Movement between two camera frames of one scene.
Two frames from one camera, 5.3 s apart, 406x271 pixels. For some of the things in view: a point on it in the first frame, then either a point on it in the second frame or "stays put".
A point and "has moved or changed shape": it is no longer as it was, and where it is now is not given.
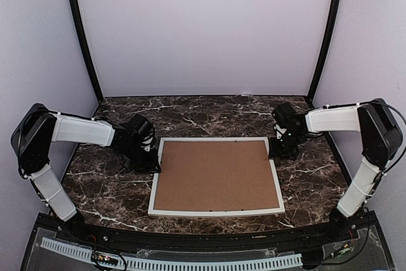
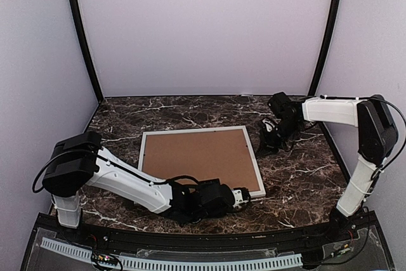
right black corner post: x=331 y=29 stays put
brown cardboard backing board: x=216 y=176 has moved or changed shape
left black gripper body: x=139 y=160 to x=198 y=218
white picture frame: x=275 y=211 to x=226 y=153
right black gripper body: x=286 y=148 to x=276 y=138
